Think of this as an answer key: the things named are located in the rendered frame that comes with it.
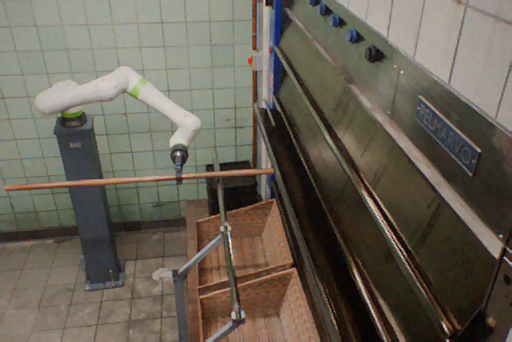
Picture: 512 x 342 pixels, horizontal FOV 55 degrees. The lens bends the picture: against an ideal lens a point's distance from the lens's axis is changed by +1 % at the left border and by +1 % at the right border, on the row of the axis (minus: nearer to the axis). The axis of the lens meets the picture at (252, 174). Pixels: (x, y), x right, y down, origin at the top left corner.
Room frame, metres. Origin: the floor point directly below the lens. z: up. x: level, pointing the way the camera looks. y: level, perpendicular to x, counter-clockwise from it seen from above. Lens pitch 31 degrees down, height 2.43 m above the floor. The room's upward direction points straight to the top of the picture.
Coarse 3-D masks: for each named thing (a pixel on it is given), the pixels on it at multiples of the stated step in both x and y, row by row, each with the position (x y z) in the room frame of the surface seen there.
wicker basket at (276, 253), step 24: (216, 216) 2.30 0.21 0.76; (240, 216) 2.32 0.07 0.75; (240, 240) 2.29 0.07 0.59; (264, 240) 2.27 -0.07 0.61; (216, 264) 2.08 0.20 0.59; (240, 264) 2.08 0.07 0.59; (264, 264) 2.08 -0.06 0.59; (288, 264) 1.80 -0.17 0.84; (216, 288) 1.77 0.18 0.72; (264, 288) 1.80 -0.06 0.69
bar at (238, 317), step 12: (216, 156) 2.27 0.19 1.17; (216, 168) 2.14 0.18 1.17; (216, 180) 2.03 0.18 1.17; (228, 228) 1.65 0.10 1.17; (216, 240) 1.64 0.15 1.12; (228, 240) 1.56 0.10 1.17; (204, 252) 1.63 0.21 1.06; (228, 252) 1.49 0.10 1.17; (192, 264) 1.62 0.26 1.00; (228, 264) 1.42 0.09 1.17; (180, 276) 1.60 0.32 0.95; (180, 288) 1.60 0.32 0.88; (180, 300) 1.60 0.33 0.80; (180, 312) 1.60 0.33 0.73; (240, 312) 1.18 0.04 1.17; (180, 324) 1.60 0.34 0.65; (228, 324) 1.17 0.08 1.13; (240, 324) 1.16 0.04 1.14; (180, 336) 1.60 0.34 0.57; (216, 336) 1.16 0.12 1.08
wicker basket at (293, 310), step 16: (288, 272) 1.75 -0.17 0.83; (240, 288) 1.71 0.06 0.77; (256, 288) 1.73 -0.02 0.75; (272, 288) 1.74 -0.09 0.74; (288, 288) 1.74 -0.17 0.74; (208, 304) 1.69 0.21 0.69; (224, 304) 1.70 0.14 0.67; (256, 304) 1.73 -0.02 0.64; (272, 304) 1.74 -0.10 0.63; (288, 304) 1.68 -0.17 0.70; (304, 304) 1.55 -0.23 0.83; (208, 320) 1.68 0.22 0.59; (224, 320) 1.68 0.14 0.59; (256, 320) 1.68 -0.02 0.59; (272, 320) 1.68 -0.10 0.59; (288, 320) 1.61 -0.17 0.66; (304, 320) 1.49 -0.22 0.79; (208, 336) 1.58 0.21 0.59; (256, 336) 1.58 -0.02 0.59; (272, 336) 1.58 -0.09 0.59; (288, 336) 1.56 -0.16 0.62; (304, 336) 1.44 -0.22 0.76
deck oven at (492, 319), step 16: (336, 0) 1.59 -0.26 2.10; (288, 16) 2.40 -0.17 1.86; (320, 128) 1.65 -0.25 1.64; (496, 272) 0.60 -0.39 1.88; (496, 288) 0.59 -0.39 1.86; (496, 304) 0.58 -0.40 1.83; (432, 320) 0.73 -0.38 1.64; (480, 320) 0.60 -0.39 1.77; (496, 320) 0.57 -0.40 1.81; (480, 336) 0.59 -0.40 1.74; (496, 336) 0.56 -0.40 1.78
